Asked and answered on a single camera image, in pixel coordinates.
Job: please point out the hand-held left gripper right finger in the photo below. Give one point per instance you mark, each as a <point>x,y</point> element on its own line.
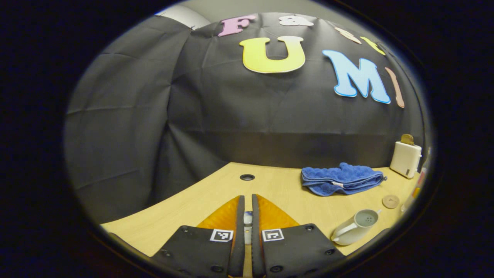
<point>256,239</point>

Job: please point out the white toaster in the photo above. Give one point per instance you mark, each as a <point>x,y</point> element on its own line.
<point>404,159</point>

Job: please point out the clear water bottle pink label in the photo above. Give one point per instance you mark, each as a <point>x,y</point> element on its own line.
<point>418,183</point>

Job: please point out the brown bread slice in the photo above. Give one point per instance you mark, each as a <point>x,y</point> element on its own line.
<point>407,139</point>

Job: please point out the white ceramic teacup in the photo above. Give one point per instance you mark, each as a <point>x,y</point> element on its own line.
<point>353,229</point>

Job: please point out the blue folded towel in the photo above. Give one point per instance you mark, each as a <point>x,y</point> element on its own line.
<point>341,178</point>

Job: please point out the white blue teacup lid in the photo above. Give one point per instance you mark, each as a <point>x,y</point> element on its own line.
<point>248,220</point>

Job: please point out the round brown coaster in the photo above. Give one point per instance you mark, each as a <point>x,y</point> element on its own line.
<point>390,201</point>

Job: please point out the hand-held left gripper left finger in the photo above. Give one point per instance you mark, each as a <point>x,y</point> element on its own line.
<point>240,239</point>

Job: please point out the black backdrop cloth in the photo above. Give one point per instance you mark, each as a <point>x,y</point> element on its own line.
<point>231,116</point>

